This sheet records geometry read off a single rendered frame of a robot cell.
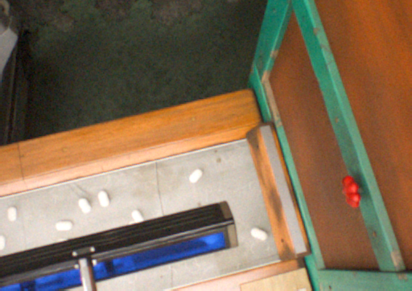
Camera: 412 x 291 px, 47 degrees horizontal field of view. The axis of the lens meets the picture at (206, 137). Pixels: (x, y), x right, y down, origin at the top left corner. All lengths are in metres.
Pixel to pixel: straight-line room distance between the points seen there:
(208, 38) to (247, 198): 1.08
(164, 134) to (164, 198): 0.15
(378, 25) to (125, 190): 0.77
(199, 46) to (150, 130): 0.97
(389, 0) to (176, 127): 0.73
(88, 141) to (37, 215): 0.21
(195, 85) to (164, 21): 0.33
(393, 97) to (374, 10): 0.10
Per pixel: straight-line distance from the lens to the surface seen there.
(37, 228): 1.19
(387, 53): 0.54
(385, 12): 0.53
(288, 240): 1.03
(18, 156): 1.21
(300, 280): 1.11
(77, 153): 1.17
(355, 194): 0.65
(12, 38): 0.94
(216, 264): 1.13
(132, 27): 2.14
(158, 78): 2.02
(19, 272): 0.81
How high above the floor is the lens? 1.87
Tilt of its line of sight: 75 degrees down
